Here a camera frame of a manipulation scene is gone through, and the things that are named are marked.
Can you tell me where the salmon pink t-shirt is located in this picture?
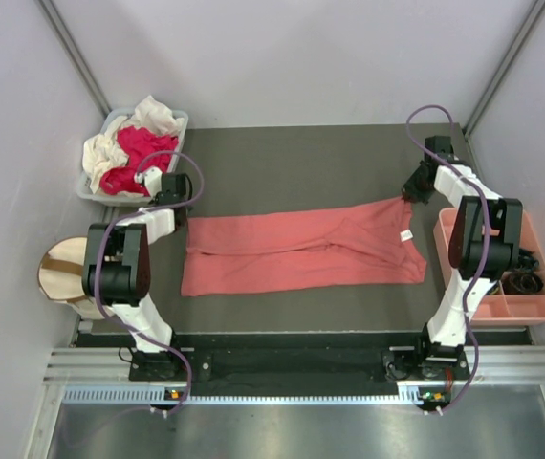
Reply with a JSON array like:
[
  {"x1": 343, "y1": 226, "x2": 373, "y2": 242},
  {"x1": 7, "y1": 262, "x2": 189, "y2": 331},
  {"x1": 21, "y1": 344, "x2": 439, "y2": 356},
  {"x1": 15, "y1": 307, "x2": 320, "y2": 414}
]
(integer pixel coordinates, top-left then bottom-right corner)
[{"x1": 181, "y1": 197, "x2": 427, "y2": 297}]

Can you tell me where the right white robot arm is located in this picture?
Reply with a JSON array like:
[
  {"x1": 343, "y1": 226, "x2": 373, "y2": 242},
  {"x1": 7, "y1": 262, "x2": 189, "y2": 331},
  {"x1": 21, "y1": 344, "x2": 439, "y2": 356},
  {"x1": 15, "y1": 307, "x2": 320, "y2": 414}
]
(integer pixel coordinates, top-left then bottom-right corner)
[{"x1": 403, "y1": 135, "x2": 523, "y2": 379}]

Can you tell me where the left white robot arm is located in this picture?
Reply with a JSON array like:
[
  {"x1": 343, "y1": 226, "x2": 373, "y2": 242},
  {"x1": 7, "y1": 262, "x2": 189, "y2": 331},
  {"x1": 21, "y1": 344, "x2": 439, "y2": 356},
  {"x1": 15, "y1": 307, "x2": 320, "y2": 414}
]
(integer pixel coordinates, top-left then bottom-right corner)
[{"x1": 81, "y1": 173, "x2": 193, "y2": 382}]

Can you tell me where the magenta t-shirt in bin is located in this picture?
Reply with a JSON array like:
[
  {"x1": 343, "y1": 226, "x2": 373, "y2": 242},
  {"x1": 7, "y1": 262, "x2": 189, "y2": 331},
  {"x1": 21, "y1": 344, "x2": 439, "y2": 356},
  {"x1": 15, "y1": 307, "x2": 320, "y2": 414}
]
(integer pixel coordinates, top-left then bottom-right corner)
[{"x1": 99, "y1": 126, "x2": 179, "y2": 196}]

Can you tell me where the cream t-shirt in bin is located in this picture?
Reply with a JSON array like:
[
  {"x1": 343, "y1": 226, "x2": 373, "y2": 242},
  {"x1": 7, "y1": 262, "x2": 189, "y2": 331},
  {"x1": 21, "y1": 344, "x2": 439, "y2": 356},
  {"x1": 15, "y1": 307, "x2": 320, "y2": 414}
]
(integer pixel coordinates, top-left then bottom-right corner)
[{"x1": 82, "y1": 94, "x2": 184, "y2": 200}]

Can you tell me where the grey plastic laundry bin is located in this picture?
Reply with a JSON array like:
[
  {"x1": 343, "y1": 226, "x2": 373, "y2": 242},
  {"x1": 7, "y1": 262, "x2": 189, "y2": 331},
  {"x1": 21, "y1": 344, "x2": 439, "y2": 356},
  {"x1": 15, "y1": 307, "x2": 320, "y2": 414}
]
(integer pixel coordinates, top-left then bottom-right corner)
[{"x1": 76, "y1": 107, "x2": 190, "y2": 208}]

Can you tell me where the dark coiled item back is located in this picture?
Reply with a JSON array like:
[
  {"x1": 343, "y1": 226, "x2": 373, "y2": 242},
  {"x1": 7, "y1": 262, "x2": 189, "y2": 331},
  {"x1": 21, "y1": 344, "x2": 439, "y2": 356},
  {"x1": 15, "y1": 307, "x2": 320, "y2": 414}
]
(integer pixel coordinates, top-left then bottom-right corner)
[{"x1": 515, "y1": 248, "x2": 540, "y2": 273}]

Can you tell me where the dark coiled item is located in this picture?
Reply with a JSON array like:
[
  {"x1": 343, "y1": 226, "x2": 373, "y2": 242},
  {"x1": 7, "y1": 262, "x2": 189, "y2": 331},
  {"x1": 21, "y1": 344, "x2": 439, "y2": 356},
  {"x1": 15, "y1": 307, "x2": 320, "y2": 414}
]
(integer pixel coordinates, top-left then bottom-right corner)
[
  {"x1": 515, "y1": 248, "x2": 540, "y2": 273},
  {"x1": 502, "y1": 272, "x2": 544, "y2": 295}
]

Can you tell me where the dark coiled item front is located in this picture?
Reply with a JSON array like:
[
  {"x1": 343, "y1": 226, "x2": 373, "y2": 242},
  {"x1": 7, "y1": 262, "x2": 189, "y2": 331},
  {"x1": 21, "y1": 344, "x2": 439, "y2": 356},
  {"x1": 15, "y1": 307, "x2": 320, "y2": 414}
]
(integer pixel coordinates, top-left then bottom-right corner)
[{"x1": 502, "y1": 272, "x2": 544, "y2": 295}]

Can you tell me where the round cream fabric basket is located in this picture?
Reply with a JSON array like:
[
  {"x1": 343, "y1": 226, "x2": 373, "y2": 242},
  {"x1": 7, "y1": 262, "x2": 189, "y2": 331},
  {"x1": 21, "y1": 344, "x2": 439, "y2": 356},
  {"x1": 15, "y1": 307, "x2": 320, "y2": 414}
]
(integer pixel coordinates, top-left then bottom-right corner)
[{"x1": 37, "y1": 236, "x2": 103, "y2": 320}]

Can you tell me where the pink divided organizer tray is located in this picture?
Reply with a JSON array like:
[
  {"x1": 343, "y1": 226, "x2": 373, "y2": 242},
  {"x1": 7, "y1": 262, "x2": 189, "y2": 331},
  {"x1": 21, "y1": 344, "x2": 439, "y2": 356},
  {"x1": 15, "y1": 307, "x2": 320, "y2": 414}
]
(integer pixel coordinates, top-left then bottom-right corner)
[{"x1": 433, "y1": 206, "x2": 545, "y2": 328}]

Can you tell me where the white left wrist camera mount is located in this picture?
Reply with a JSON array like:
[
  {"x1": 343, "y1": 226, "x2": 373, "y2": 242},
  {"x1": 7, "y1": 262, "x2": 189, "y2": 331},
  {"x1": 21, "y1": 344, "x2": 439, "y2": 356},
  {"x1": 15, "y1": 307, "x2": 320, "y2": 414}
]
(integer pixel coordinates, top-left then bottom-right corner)
[{"x1": 134, "y1": 166, "x2": 163, "y2": 196}]

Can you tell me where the slotted cable duct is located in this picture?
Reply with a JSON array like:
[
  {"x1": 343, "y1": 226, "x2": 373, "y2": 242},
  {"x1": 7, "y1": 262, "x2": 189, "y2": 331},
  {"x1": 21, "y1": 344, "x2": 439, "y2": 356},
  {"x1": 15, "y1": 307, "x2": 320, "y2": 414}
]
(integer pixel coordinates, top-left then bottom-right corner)
[{"x1": 61, "y1": 385, "x2": 450, "y2": 405}]

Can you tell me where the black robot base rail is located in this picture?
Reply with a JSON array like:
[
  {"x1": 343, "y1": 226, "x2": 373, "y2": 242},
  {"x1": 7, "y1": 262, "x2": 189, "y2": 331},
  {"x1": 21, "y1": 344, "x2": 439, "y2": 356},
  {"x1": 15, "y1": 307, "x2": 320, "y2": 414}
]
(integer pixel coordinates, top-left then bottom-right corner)
[{"x1": 152, "y1": 332, "x2": 469, "y2": 397}]

